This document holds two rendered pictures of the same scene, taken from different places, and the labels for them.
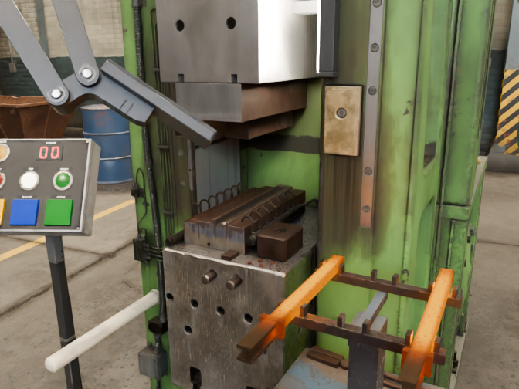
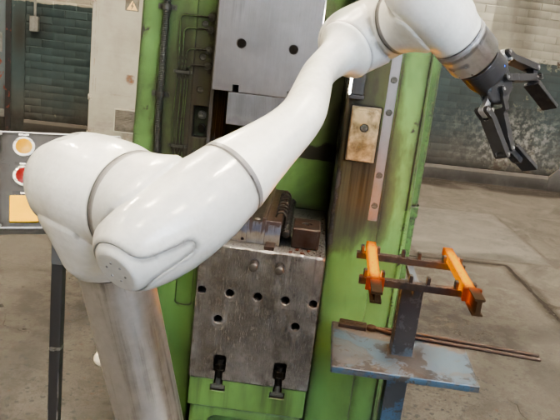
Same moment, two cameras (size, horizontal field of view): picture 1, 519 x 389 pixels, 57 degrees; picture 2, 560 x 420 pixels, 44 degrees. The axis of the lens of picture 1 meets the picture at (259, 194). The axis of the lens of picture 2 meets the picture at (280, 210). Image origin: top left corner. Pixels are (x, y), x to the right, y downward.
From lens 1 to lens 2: 1.13 m
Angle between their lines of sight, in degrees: 25
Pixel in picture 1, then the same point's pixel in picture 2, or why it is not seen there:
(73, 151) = not seen: hidden behind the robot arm
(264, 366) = (295, 341)
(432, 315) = (462, 272)
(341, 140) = (362, 150)
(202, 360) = (230, 347)
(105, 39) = not seen: outside the picture
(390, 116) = (400, 132)
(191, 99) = (243, 108)
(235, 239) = (271, 232)
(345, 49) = (370, 78)
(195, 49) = (255, 65)
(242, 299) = (282, 284)
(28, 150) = not seen: hidden behind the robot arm
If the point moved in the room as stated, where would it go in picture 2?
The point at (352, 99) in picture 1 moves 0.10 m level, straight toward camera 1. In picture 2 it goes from (374, 118) to (387, 124)
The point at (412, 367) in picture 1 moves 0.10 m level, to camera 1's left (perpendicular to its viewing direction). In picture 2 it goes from (477, 294) to (445, 297)
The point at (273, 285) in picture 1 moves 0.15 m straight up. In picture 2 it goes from (314, 268) to (321, 221)
